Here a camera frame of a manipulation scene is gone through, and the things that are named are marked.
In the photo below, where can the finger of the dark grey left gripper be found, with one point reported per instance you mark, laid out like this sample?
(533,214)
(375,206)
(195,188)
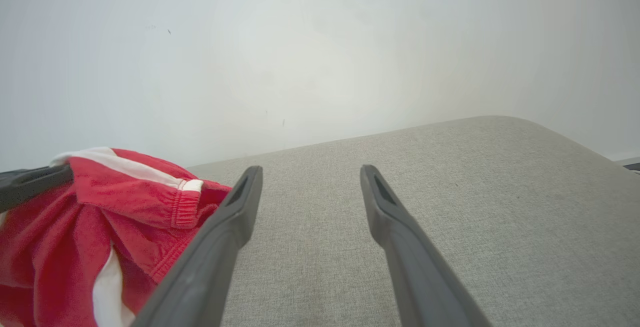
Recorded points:
(30,184)

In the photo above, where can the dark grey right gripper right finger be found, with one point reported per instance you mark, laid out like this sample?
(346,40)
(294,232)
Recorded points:
(420,277)

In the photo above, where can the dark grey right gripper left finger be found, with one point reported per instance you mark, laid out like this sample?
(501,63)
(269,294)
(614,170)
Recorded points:
(210,267)

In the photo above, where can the red shorts with white stripe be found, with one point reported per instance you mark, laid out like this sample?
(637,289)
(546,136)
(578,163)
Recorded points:
(60,247)

